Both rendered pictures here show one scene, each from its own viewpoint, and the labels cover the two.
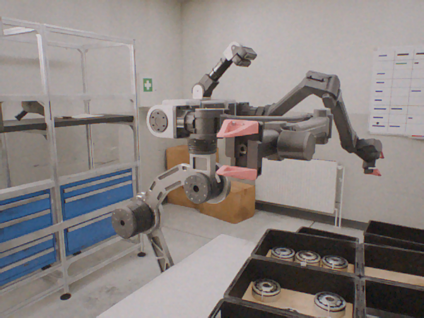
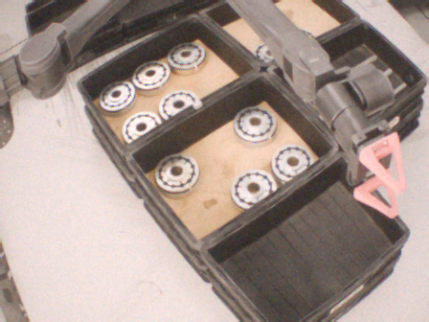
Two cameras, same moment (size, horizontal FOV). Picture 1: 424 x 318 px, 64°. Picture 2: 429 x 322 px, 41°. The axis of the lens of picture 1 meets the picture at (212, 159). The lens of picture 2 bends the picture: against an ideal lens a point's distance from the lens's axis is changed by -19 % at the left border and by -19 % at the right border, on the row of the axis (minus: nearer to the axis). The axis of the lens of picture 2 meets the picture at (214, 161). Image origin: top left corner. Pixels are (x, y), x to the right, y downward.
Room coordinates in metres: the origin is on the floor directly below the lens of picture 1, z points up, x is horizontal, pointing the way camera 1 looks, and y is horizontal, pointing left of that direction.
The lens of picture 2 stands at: (0.50, 0.42, 2.16)
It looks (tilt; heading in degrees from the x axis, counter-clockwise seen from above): 56 degrees down; 310
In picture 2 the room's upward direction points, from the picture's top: 10 degrees counter-clockwise
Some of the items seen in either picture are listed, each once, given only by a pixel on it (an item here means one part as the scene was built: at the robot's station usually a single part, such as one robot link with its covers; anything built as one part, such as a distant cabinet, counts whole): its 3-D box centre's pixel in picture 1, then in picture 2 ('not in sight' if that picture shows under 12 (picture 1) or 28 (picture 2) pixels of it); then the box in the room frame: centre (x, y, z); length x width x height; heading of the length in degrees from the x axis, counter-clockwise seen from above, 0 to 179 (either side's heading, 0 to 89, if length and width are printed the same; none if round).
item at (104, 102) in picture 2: (282, 252); (116, 95); (1.41, -0.32, 0.86); 0.10 x 0.10 x 0.01
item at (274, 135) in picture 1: (267, 142); (341, 106); (0.71, -0.12, 1.45); 0.07 x 0.07 x 0.06; 57
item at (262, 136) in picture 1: (251, 146); (359, 140); (0.66, -0.08, 1.45); 0.07 x 0.07 x 0.10; 57
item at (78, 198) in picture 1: (102, 208); not in sight; (2.73, 0.92, 0.60); 0.72 x 0.03 x 0.56; 147
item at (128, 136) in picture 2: not in sight; (142, 128); (1.28, -0.26, 0.86); 0.10 x 0.10 x 0.01
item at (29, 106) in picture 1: (35, 108); not in sight; (2.54, 1.30, 1.44); 0.25 x 0.16 x 0.18; 147
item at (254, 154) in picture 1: (233, 161); (382, 185); (0.60, -0.04, 1.44); 0.09 x 0.07 x 0.07; 147
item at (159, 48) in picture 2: (306, 262); (165, 88); (1.30, -0.39, 0.87); 0.40 x 0.30 x 0.11; 67
